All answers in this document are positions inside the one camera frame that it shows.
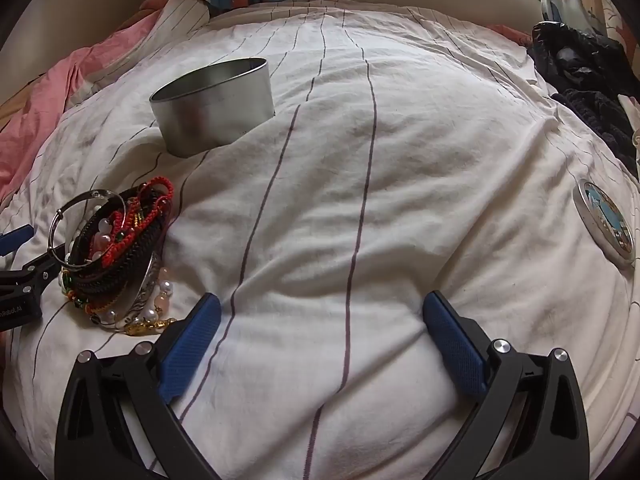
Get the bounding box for dark knitted garment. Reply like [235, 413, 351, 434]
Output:
[552, 87, 640, 176]

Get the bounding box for beige crumpled cloth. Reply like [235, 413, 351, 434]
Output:
[617, 94, 640, 147]

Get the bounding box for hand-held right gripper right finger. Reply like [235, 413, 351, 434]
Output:
[422, 290, 591, 480]

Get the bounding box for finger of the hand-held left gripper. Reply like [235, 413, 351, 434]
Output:
[0, 242, 68, 292]
[0, 224, 35, 257]

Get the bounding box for white striped duvet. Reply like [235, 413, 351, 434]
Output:
[0, 2, 640, 480]

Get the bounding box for pile of mixed bracelets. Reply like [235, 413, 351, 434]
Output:
[59, 176, 177, 337]

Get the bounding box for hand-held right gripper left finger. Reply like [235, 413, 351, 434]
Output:
[54, 292, 223, 480]

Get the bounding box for black puffer jacket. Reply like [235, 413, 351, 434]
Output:
[527, 20, 640, 101]

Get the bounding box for round printed tin lid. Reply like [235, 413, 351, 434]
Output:
[572, 178, 636, 264]

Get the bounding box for pink blanket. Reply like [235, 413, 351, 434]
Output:
[0, 0, 181, 206]

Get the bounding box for thin silver bangle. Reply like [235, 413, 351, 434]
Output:
[50, 189, 128, 267]

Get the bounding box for round silver metal tin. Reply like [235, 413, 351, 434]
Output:
[149, 57, 277, 159]

